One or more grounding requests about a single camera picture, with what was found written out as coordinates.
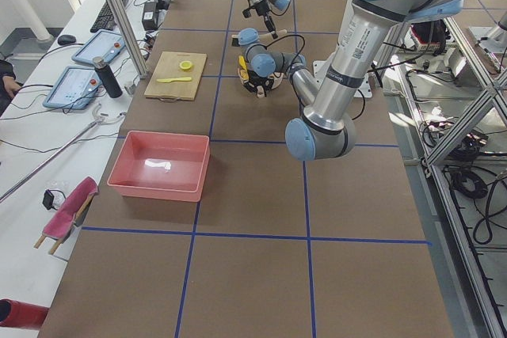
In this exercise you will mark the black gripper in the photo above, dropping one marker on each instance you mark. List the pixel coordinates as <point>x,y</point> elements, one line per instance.
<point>262,9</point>
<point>255,84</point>

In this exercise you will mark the beige plastic dustpan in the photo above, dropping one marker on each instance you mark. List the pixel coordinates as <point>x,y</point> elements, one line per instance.
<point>278,79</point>

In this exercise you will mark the pink plastic bin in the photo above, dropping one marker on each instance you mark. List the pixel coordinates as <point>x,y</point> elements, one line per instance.
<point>157,165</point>

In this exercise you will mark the yellow toy lemon slices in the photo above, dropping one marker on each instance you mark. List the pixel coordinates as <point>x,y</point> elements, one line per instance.
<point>186,65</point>

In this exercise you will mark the yellow plastic toy knife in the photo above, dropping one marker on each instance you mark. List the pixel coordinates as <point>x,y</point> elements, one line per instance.
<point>171,80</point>

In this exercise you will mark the bamboo cutting board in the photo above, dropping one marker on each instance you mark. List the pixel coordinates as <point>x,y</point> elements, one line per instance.
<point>168,67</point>

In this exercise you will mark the black power adapter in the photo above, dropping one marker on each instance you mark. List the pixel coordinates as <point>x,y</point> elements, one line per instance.
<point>150,16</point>

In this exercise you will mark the black water bottle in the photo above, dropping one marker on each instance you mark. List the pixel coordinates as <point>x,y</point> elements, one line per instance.
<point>107,77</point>

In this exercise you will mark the blue teach pendant far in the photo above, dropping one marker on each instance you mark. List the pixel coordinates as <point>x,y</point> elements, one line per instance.
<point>103,43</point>

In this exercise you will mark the blue teach pendant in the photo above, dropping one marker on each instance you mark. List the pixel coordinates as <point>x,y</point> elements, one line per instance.
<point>103,43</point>
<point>74,90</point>

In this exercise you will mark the black keyboard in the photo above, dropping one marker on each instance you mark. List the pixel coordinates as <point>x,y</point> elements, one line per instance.
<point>104,20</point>

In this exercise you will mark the metal reacher rod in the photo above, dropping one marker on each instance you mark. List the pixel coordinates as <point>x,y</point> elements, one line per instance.
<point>99,118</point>

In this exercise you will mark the blue teach pendant near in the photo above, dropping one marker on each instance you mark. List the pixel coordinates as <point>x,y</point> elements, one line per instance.
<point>74,90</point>

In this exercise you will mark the black computer mouse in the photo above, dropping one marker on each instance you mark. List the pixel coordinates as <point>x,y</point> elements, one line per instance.
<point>66,39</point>

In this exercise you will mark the pink cloth on stand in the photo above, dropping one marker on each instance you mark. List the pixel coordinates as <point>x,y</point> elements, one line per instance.
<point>61,223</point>

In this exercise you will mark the seated person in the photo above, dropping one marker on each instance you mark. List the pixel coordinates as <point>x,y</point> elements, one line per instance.
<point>9,85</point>

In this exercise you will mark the red cylinder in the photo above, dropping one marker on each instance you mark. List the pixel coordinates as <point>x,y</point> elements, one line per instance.
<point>22,315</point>

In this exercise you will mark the aluminium frame post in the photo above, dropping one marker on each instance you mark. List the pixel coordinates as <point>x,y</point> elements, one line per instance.
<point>121,17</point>

